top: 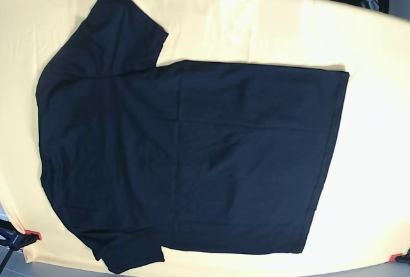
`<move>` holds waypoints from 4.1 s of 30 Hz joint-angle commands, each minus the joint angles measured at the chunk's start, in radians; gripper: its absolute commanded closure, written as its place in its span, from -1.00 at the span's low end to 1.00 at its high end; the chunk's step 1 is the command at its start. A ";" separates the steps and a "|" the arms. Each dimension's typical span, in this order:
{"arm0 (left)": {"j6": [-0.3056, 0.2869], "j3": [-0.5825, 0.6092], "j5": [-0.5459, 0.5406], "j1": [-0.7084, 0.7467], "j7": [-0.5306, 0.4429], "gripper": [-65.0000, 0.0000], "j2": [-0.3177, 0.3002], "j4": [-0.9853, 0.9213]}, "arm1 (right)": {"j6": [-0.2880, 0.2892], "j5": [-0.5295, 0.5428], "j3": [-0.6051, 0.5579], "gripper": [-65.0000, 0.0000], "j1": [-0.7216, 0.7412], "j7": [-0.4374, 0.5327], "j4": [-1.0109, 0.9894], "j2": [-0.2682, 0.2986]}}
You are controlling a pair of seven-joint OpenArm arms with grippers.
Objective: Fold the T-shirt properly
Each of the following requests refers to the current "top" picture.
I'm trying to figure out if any dark navy T-shirt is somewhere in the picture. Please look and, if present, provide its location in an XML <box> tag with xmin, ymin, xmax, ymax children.
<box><xmin>36</xmin><ymin>0</ymin><xmax>349</xmax><ymax>274</ymax></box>

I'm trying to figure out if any yellow table cloth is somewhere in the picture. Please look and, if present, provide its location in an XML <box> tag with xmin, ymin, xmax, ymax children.
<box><xmin>1</xmin><ymin>0</ymin><xmax>409</xmax><ymax>276</ymax></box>

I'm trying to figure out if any left red black clamp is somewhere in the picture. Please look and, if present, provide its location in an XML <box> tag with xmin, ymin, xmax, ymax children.
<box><xmin>0</xmin><ymin>219</ymin><xmax>42</xmax><ymax>251</ymax></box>

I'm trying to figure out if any red black clamp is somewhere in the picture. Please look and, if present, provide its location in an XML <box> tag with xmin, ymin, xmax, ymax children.
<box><xmin>0</xmin><ymin>219</ymin><xmax>42</xmax><ymax>251</ymax></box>
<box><xmin>389</xmin><ymin>249</ymin><xmax>410</xmax><ymax>265</ymax></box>

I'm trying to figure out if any right red black clamp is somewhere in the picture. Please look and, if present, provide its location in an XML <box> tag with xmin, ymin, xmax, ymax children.
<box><xmin>389</xmin><ymin>249</ymin><xmax>410</xmax><ymax>265</ymax></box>

